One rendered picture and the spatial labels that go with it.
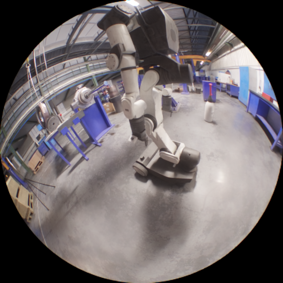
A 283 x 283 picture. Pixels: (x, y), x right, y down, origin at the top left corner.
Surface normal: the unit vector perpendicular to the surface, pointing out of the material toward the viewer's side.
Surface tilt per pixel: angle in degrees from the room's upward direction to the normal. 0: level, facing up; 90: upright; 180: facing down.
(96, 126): 90
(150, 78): 90
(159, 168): 0
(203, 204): 0
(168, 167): 0
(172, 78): 113
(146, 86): 90
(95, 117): 90
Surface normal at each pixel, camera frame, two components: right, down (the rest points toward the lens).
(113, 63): -0.59, 0.64
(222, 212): -0.25, -0.73
